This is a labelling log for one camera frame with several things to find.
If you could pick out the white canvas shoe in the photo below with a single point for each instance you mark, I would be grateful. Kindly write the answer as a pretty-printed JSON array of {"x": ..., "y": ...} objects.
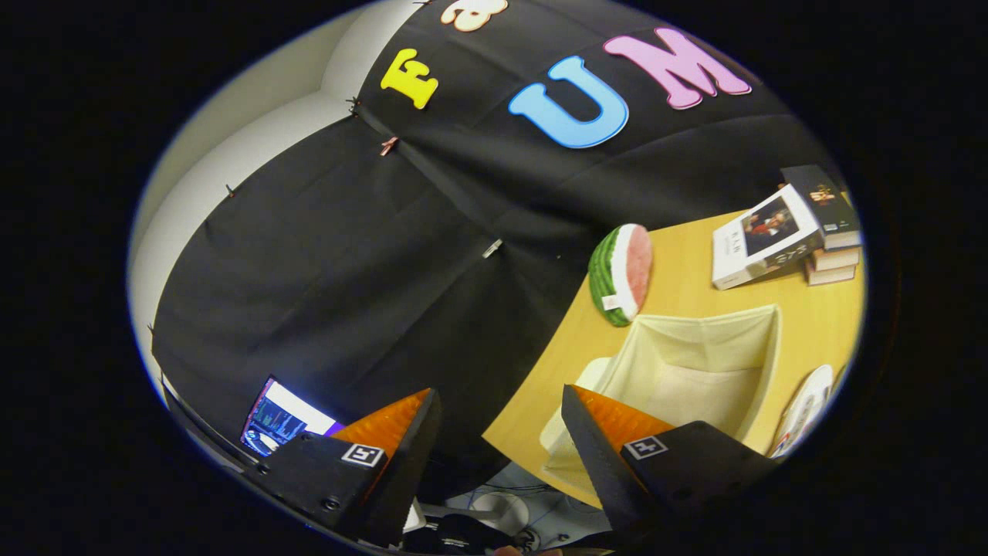
[{"x": 806, "y": 405}]

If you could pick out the pink clip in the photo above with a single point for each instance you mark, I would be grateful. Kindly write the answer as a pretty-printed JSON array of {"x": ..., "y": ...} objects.
[{"x": 388, "y": 146}]

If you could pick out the white portrait cover book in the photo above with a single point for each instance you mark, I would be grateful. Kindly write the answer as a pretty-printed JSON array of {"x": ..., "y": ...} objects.
[{"x": 764, "y": 232}]

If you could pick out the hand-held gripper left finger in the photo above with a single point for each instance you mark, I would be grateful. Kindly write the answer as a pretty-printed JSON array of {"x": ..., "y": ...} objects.
[{"x": 405, "y": 479}]

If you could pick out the black hardcover book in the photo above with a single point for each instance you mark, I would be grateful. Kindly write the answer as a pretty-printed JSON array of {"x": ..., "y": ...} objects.
[{"x": 822, "y": 197}]

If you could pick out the watermelon slice plush toy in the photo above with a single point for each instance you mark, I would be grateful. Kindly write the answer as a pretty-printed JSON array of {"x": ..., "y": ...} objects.
[{"x": 637, "y": 266}]

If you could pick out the tan book with pale pages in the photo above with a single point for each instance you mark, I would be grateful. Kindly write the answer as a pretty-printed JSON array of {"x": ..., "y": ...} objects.
[
  {"x": 837, "y": 259},
  {"x": 830, "y": 274}
]

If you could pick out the cream fabric storage box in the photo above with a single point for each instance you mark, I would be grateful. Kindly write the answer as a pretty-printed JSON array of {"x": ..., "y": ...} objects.
[{"x": 695, "y": 347}]

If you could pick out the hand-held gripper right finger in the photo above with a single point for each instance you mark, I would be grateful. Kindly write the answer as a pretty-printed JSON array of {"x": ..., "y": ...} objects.
[{"x": 602, "y": 471}]

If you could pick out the computer monitor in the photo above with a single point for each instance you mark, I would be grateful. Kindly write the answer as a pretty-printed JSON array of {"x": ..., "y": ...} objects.
[{"x": 285, "y": 413}]

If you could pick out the silver clip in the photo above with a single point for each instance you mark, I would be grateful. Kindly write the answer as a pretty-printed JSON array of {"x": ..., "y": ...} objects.
[{"x": 492, "y": 248}]

